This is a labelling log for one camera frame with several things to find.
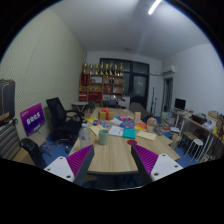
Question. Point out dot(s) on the purple sign board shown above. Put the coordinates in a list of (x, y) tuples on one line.
[(32, 118)]

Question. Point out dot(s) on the pink purple packet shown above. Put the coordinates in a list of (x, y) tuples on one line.
[(125, 118)]

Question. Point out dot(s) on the black framed glass door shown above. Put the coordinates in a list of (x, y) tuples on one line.
[(138, 83)]

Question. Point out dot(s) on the pale green ribbed cup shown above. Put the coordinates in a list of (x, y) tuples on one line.
[(103, 137)]

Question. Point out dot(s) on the orange red book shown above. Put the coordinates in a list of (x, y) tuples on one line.
[(140, 126)]

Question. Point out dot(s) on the flat round red coaster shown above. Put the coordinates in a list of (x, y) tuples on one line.
[(132, 142)]

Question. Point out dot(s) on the brown wooden stool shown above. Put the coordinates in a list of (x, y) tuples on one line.
[(187, 135)]

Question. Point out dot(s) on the small upright yellow carton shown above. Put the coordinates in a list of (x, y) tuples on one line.
[(137, 117)]

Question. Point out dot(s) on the yellow gift box red ribbon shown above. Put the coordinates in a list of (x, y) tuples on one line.
[(105, 115)]

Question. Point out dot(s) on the red shelf unit with trophies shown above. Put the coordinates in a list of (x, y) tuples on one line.
[(100, 86)]

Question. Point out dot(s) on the black office chair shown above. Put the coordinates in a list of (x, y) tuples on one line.
[(61, 123)]

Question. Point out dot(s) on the teal book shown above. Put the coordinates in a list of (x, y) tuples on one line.
[(129, 133)]

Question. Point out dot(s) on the cluttered side desk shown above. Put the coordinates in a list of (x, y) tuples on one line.
[(200, 125)]

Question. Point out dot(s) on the black computer monitor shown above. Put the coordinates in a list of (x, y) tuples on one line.
[(180, 103)]

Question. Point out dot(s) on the pink flowers in white pot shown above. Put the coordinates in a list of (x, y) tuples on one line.
[(151, 122)]

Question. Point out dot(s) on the blue red round fan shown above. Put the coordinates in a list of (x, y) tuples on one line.
[(101, 123)]

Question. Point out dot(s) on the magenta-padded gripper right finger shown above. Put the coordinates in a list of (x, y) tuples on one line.
[(163, 166)]

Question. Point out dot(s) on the ceiling tube light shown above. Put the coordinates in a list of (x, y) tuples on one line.
[(154, 6)]

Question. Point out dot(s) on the black mesh chair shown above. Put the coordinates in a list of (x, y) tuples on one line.
[(31, 150)]

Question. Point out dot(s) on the white wall air conditioner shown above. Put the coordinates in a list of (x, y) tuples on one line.
[(168, 69)]

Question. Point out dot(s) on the small yellow envelope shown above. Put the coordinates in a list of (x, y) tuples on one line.
[(94, 130)]

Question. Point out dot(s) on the white round stool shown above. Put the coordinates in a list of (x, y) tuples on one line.
[(196, 142)]

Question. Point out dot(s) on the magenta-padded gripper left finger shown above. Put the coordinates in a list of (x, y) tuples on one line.
[(60, 168)]

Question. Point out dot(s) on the white printed paper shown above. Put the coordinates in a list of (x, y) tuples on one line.
[(116, 131)]

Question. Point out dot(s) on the large yellow envelope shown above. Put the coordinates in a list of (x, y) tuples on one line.
[(146, 135)]

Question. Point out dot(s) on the small round white table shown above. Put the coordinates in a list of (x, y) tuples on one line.
[(80, 104)]

